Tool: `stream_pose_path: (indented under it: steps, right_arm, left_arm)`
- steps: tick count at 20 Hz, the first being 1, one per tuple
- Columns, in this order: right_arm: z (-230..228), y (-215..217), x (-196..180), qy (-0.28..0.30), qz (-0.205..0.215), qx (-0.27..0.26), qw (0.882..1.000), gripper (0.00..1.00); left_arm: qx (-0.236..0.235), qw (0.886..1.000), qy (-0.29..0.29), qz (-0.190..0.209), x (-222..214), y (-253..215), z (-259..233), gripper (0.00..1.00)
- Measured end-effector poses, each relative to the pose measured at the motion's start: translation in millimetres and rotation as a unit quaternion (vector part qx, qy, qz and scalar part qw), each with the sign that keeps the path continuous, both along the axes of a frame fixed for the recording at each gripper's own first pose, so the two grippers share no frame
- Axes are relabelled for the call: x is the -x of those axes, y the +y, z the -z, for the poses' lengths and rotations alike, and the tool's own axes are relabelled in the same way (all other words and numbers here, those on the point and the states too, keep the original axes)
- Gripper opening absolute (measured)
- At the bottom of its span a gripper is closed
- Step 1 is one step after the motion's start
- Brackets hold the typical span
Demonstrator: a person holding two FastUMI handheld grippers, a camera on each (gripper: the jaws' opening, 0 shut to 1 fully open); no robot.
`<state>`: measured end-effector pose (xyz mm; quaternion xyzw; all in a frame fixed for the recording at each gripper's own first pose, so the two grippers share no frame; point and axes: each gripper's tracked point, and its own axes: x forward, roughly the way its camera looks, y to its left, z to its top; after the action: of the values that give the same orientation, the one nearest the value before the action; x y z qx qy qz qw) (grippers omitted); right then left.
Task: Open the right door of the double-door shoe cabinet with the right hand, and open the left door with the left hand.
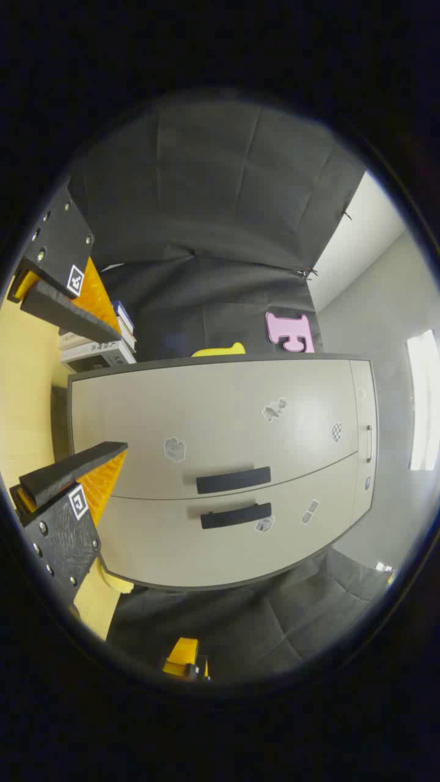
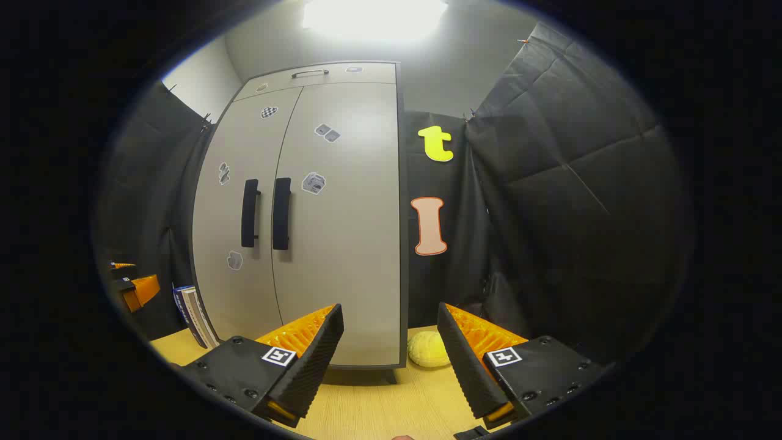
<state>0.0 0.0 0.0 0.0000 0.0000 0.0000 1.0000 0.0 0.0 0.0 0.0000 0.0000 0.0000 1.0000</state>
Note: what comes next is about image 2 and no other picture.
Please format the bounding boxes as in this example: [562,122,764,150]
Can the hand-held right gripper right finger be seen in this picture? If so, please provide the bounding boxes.
[436,302,612,430]

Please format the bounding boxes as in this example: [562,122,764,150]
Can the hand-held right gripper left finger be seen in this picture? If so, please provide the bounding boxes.
[177,304,345,428]

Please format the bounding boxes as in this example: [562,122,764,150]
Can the grey cabinet door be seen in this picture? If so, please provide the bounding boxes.
[272,82,403,367]
[192,87,303,343]

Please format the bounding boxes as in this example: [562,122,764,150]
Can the black door handle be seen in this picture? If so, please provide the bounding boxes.
[272,178,292,251]
[241,179,261,248]

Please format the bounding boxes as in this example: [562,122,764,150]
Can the grey double-door shoe cabinet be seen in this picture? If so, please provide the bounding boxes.
[191,60,409,384]

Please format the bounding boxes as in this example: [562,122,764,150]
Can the grey cabinet drawer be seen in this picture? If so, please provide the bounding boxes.
[234,62,398,101]

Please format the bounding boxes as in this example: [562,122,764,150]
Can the yellow round bun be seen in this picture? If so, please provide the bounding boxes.
[407,331,451,368]

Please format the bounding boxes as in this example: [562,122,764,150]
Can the blue white booklets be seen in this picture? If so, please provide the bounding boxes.
[173,284,219,349]

